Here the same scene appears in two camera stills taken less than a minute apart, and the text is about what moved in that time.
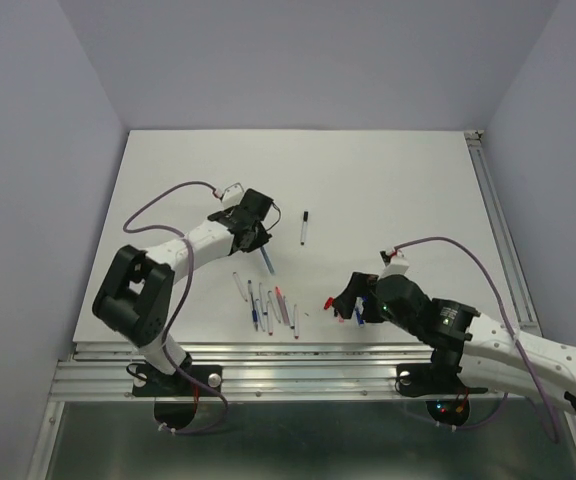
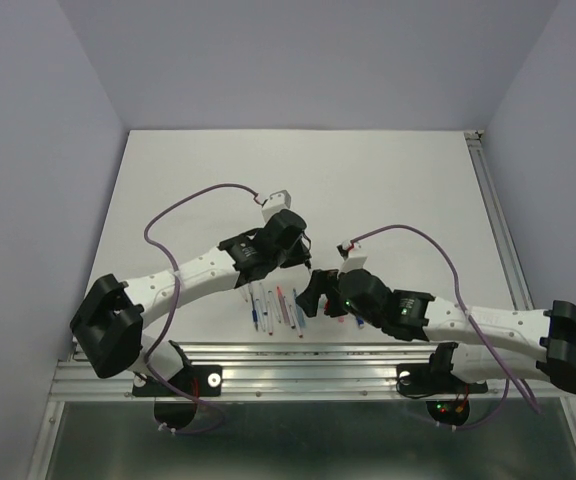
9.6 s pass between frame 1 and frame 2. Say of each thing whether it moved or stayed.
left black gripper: moved
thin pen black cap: stayed
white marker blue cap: stayed
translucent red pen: stayed
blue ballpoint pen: stayed
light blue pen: moved
